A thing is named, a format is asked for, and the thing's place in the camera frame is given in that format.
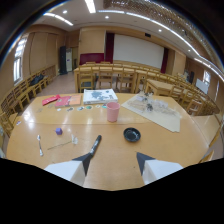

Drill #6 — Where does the clear plastic flower stem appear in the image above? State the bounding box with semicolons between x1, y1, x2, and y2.
46;133;79;151

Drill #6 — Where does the black marker pen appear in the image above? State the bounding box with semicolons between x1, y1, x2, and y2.
89;134;103;157

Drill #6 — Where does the silver metal spoon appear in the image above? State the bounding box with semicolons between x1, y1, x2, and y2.
36;134;45;157

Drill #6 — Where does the black round dish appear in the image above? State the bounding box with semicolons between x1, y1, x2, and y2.
123;127;142;143

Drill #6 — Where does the brown paper sheet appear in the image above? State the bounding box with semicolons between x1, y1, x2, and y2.
121;93;182;133

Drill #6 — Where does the clear plastic bag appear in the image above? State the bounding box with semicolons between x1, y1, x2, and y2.
128;92;178;116

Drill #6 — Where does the pink booklet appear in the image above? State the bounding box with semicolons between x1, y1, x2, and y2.
54;95;72;108

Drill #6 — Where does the orange booklet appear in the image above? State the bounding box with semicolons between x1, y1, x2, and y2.
68;94;83;107

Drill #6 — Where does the pink plastic cup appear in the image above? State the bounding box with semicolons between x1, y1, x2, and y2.
106;101;121;123

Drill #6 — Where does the red packet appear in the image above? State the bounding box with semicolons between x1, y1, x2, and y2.
41;94;62;107

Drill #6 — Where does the white book with grey print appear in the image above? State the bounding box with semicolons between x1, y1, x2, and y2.
82;88;119;105

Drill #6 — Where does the wooden chair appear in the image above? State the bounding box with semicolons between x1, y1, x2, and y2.
118;67;136;94
97;66;114;90
78;66;95;93

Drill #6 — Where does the long wooden desk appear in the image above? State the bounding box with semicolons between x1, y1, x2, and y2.
73;62;161;94

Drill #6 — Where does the white standing air conditioner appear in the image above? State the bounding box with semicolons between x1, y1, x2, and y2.
65;48;73;73

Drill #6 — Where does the white projection screen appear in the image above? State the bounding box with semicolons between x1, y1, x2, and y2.
112;33;165;70

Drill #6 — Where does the dark red curtain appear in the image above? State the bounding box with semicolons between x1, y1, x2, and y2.
104;31;116;64

